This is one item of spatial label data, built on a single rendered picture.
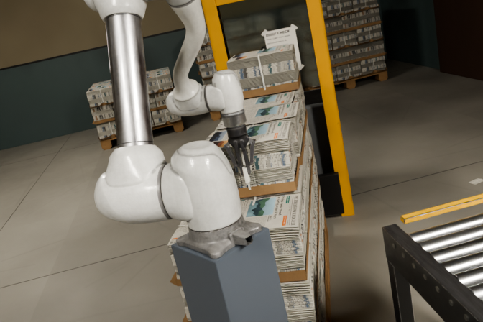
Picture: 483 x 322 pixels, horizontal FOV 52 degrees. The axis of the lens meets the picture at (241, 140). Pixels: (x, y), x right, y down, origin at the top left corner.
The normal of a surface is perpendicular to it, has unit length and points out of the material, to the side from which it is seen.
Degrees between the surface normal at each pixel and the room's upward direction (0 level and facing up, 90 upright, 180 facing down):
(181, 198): 88
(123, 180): 64
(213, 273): 90
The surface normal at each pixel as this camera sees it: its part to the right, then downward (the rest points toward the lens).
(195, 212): -0.36, 0.38
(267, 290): 0.67, 0.07
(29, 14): 0.15, 0.25
